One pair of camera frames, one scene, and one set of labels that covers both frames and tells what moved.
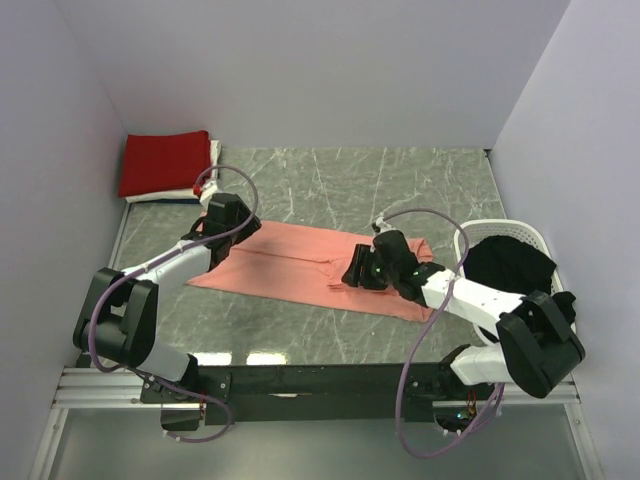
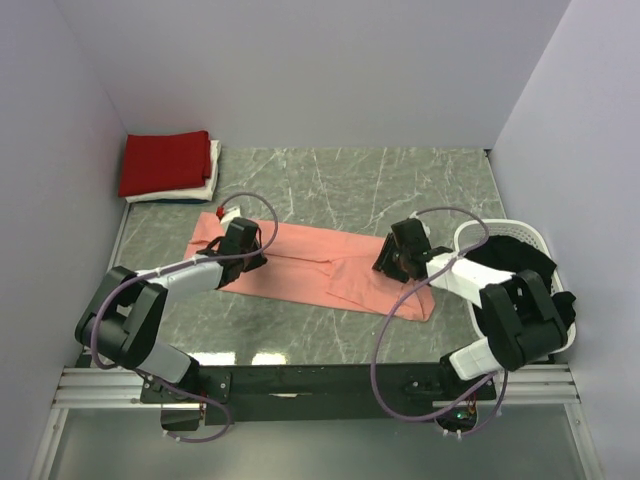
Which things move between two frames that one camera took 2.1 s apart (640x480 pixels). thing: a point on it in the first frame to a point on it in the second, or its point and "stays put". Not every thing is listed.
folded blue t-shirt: [175, 201] stays put
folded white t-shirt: [189, 194] stays put
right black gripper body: [373, 274] to [392, 260]
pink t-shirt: [309, 264] stays put
